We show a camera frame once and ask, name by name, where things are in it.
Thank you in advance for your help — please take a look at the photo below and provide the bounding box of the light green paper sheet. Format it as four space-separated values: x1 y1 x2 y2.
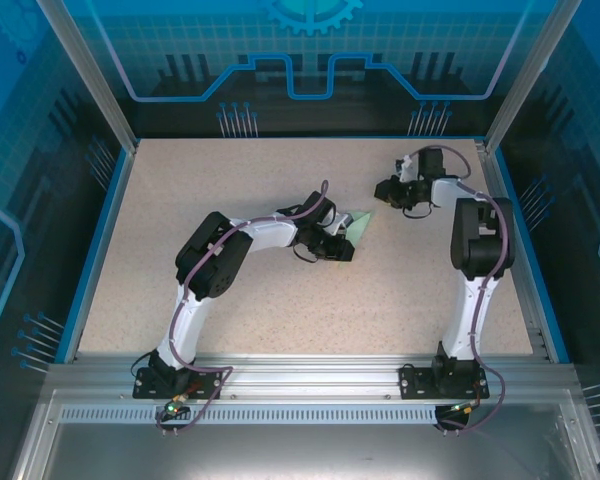
332 209 379 267

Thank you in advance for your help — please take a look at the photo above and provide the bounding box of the grey metal sheet panel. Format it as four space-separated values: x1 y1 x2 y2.
9 389 600 480

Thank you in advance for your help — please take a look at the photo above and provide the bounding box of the blue table side trim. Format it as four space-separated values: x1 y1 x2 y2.
54 147 139 364
489 148 572 364

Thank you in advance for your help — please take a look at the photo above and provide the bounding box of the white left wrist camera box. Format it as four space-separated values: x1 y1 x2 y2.
329 212 355 236

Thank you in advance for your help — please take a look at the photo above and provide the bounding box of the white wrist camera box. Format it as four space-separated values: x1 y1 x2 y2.
329 212 355 236
394 155 416 184

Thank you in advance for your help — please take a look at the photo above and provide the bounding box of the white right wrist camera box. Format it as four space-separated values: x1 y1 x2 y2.
394 155 416 184

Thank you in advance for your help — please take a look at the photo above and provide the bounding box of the aluminium frame rail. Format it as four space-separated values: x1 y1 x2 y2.
44 351 579 401

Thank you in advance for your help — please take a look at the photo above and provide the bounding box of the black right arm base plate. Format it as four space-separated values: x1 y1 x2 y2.
398 363 491 401

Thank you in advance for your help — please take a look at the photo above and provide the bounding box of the aluminium corner post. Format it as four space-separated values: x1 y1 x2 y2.
34 0 140 154
482 0 584 154

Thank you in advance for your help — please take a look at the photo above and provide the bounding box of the aluminium side rail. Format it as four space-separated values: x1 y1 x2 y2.
474 139 554 361

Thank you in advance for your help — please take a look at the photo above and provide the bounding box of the slotted grey cable duct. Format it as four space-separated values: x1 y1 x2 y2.
57 405 441 426

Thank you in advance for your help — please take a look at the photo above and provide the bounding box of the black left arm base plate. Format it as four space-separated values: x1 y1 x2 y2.
132 366 224 400

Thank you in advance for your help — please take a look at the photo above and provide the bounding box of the cable connector with green light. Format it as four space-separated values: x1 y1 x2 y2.
162 394 189 419
447 398 482 417

